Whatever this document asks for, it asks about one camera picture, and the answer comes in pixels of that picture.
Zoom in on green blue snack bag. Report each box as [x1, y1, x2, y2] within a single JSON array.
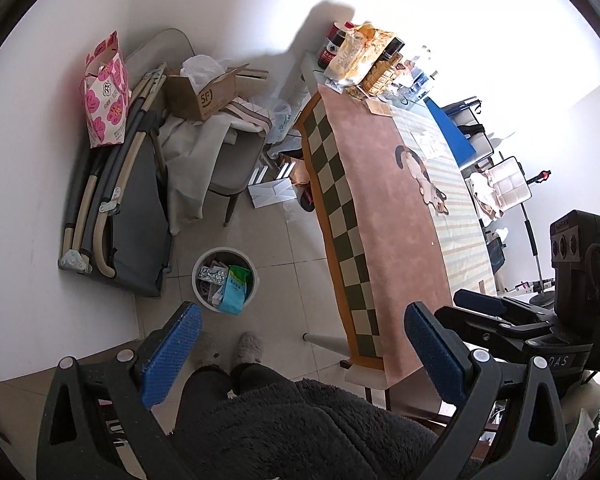
[[218, 266, 251, 315]]

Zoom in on silver foil blister pack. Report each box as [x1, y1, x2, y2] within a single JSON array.
[[197, 266, 228, 286]]

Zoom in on white round trash bin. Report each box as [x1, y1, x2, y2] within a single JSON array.
[[190, 247, 260, 316]]

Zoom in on left grey slipper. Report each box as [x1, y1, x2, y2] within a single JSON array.
[[190, 332, 222, 370]]

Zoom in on grey slipper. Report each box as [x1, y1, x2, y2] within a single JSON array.
[[233, 332, 263, 366], [190, 332, 222, 370]]

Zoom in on right grey slipper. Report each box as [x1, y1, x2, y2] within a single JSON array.
[[233, 332, 263, 366]]

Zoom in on black fuzzy trousers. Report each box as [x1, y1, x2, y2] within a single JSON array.
[[169, 363, 438, 479]]

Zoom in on cat pattern table cloth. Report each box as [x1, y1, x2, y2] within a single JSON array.
[[297, 84, 496, 390]]

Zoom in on blue flat board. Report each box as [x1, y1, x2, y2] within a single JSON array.
[[424, 96, 476, 167]]

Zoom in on grey folding bed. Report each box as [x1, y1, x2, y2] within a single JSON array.
[[57, 63, 172, 298]]

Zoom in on white paper envelope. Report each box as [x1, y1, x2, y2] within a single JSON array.
[[248, 178, 297, 209]]

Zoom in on beige cloth on chair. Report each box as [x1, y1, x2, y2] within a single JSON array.
[[158, 112, 266, 235]]

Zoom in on grey upholstered chair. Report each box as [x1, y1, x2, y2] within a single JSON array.
[[126, 28, 273, 235]]

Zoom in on stacked golden cookie boxes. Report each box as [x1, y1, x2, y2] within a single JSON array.
[[360, 52, 403, 96]]

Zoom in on brown cardboard shipping box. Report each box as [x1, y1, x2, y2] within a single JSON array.
[[163, 64, 248, 122]]

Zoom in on pink flower paper bag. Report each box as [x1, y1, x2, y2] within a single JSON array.
[[81, 30, 131, 148]]

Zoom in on orange snack bag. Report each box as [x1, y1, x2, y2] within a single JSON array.
[[325, 22, 396, 87]]

